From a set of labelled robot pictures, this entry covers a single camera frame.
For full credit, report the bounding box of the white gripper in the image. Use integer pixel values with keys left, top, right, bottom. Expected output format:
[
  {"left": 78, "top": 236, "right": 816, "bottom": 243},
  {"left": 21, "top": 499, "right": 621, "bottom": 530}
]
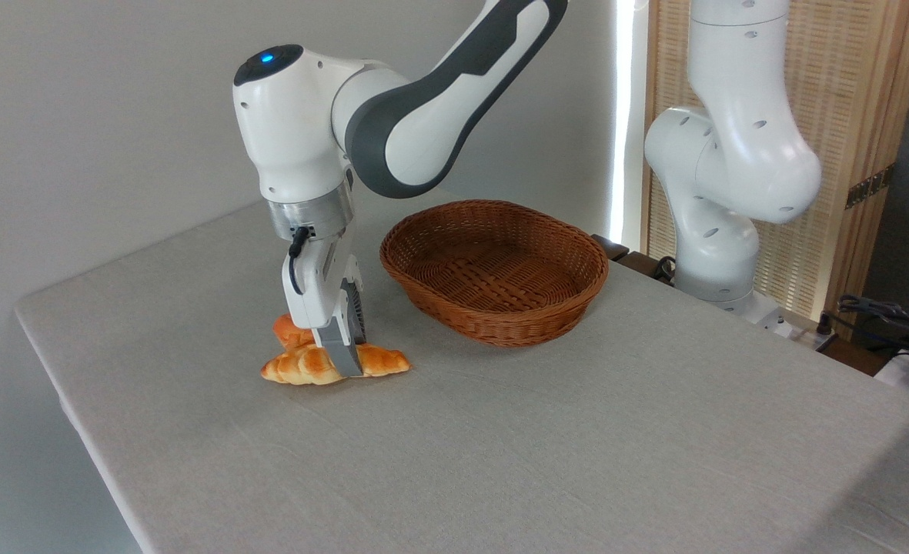
[{"left": 281, "top": 228, "right": 368, "bottom": 379}]

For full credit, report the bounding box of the braided golden bread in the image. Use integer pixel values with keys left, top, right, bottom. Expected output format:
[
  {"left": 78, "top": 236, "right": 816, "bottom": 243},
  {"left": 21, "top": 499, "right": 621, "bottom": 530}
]
[{"left": 260, "top": 342, "right": 412, "bottom": 386}]

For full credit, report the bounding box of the small orange bread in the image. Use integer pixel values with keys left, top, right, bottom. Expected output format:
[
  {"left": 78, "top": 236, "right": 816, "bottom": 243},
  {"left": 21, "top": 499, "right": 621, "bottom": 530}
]
[{"left": 272, "top": 313, "right": 316, "bottom": 352}]

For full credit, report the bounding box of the brown wicker basket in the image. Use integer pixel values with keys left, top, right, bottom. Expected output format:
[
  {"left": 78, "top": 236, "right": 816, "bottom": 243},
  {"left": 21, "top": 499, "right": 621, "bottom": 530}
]
[{"left": 379, "top": 199, "right": 610, "bottom": 349}]

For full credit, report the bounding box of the silver wrist flange adapter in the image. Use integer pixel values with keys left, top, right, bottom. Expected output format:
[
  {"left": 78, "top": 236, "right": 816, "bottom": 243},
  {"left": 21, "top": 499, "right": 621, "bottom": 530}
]
[{"left": 267, "top": 181, "right": 356, "bottom": 245}]

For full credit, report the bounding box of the gray tablecloth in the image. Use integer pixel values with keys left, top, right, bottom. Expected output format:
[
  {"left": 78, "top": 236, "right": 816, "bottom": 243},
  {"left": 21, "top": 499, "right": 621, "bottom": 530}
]
[{"left": 14, "top": 185, "right": 909, "bottom": 554}]

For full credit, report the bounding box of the metal screen hinge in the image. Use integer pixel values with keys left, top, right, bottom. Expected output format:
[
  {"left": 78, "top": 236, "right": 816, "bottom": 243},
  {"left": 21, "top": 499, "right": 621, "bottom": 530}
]
[{"left": 845, "top": 163, "right": 896, "bottom": 210}]

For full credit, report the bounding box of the wooden bamboo folding screen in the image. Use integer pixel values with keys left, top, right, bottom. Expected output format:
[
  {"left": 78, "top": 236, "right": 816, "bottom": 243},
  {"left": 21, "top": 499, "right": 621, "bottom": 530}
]
[{"left": 643, "top": 0, "right": 909, "bottom": 339}]

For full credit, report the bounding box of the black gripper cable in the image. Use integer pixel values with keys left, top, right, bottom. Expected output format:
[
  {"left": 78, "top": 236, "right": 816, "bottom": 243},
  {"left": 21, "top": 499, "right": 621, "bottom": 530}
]
[{"left": 287, "top": 225, "right": 310, "bottom": 297}]

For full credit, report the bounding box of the black cable bundle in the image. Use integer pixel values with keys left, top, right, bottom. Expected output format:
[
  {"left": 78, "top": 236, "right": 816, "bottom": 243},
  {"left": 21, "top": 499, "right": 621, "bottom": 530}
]
[{"left": 837, "top": 294, "right": 909, "bottom": 362}]

